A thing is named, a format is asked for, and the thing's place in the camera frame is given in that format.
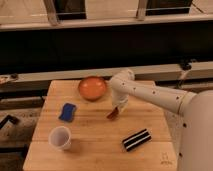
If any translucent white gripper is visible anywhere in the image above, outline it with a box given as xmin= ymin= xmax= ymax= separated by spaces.
xmin=112 ymin=91 xmax=128 ymax=114

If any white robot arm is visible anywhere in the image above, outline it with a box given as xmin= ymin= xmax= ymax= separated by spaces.
xmin=109 ymin=69 xmax=213 ymax=171

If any orange ceramic bowl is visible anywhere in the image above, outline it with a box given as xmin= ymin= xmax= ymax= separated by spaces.
xmin=78 ymin=76 xmax=107 ymax=101

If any black white striped block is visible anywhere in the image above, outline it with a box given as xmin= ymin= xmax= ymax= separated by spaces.
xmin=122 ymin=129 xmax=151 ymax=151

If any blue sponge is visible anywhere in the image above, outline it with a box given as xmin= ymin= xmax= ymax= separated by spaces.
xmin=59 ymin=103 xmax=76 ymax=122

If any wooden table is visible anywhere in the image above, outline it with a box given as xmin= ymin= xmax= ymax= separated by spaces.
xmin=23 ymin=80 xmax=177 ymax=171

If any white plastic cup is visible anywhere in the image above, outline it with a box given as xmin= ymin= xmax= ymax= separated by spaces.
xmin=48 ymin=126 xmax=71 ymax=150

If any black object on floor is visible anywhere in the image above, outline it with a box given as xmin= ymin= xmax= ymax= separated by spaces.
xmin=0 ymin=115 xmax=19 ymax=130

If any black clamp on rail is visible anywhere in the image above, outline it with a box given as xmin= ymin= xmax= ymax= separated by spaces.
xmin=175 ymin=59 xmax=193 ymax=88

